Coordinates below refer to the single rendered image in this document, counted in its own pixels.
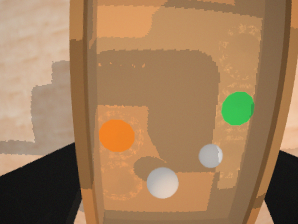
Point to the wooden ball maze tray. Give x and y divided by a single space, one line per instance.
179 106

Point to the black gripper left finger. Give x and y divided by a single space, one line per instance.
44 191

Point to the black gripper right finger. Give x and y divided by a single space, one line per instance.
282 194

